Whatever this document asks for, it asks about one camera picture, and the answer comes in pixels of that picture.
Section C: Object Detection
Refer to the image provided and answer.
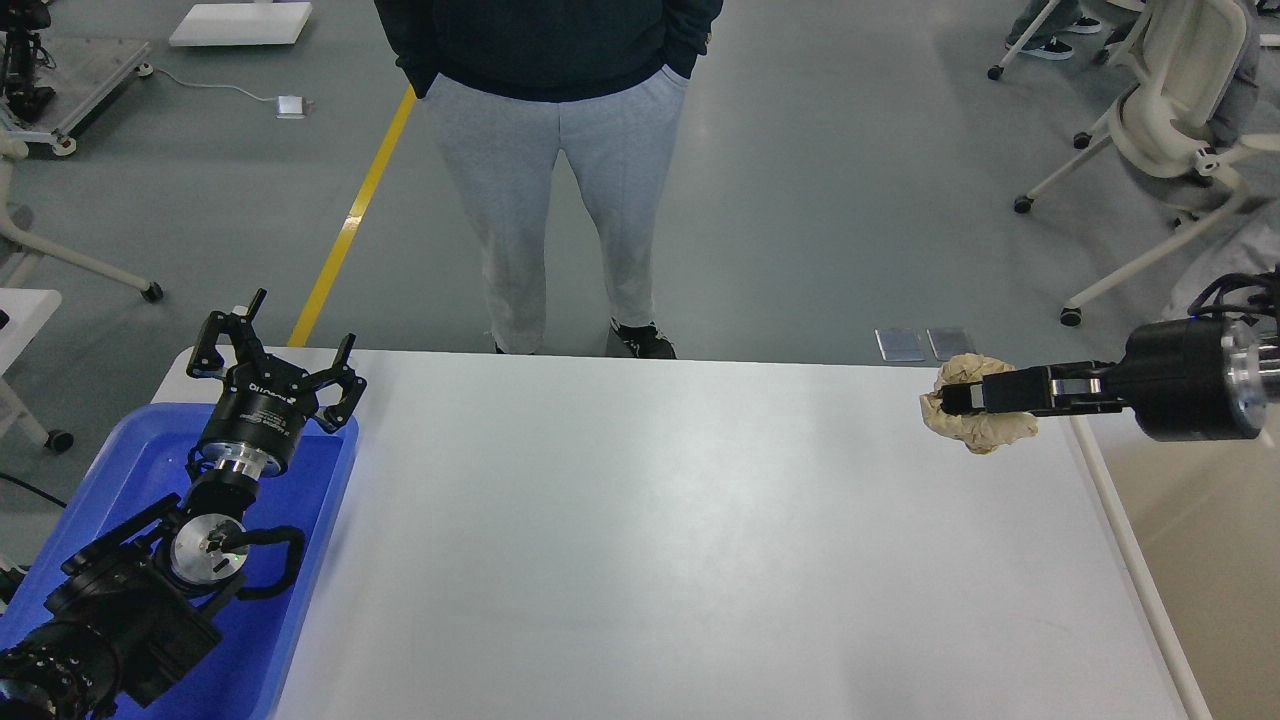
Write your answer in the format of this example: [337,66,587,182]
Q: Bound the brown paper ball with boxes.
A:
[919,354,1039,455]

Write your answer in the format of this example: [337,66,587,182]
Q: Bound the metal wheeled cart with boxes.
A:
[1,1,152,159]

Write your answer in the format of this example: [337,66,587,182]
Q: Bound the white power adapter with cable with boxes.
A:
[152,67,312,120]

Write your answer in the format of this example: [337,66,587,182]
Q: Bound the blue plastic bin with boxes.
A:
[0,402,358,720]

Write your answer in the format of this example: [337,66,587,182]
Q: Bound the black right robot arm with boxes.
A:
[928,270,1277,442]

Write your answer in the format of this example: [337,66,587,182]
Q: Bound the white office chair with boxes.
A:
[1014,1,1279,327]

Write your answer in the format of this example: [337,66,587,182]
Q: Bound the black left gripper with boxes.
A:
[186,290,367,479]

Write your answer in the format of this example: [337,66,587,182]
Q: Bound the right metal floor plate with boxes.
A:
[925,327,977,363]

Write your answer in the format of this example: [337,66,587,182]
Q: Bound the metal floor plate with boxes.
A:
[874,328,925,363]
[925,327,977,363]

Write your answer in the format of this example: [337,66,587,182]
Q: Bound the white chair base left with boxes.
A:
[0,135,164,304]

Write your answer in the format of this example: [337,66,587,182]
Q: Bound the left metal floor plate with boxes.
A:
[874,328,925,363]

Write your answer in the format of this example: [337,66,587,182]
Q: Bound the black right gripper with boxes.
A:
[940,318,1263,442]

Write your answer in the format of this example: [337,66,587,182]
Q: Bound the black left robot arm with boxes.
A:
[3,290,367,719]

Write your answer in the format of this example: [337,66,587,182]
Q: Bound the white plastic bin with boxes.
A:
[1087,409,1279,719]

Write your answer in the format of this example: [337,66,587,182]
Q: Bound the standing person grey trousers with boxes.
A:
[372,0,723,361]

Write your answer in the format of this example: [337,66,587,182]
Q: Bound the far seated person feet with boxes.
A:
[986,1,1146,81]

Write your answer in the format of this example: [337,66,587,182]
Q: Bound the white flat board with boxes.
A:
[168,1,314,47]

